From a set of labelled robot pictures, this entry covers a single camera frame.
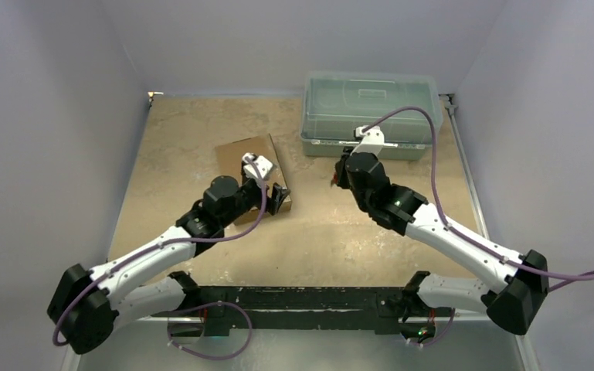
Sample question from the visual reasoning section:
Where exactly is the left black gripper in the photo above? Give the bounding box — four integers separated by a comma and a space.
219, 162, 287, 227

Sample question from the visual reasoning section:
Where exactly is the red utility knife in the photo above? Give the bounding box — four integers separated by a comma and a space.
330, 172, 339, 187

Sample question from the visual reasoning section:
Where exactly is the brown cardboard express box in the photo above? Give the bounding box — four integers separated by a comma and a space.
215, 134, 293, 216

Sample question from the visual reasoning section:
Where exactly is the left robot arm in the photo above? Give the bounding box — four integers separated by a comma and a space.
46, 175, 290, 354

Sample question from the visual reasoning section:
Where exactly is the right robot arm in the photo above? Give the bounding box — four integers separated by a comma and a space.
332, 147, 549, 335

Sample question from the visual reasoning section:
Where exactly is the clear plastic storage bin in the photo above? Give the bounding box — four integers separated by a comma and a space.
300, 71, 443, 161

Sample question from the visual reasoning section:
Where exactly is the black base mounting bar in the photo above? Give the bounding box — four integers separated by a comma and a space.
165, 286, 438, 342

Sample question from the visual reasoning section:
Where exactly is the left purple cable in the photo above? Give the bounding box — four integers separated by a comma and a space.
52, 162, 269, 347

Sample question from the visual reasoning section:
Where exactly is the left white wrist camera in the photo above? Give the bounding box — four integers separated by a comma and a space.
241, 152, 276, 181

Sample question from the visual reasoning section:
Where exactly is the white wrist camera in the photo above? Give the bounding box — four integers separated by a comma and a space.
241, 152, 276, 181
351, 125, 385, 157

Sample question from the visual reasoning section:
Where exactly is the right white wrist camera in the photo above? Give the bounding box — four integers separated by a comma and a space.
351, 125, 385, 157

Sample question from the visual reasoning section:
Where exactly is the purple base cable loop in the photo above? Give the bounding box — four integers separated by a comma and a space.
166, 301, 253, 362

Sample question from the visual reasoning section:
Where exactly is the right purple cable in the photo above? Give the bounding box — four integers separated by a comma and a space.
360, 106, 594, 293

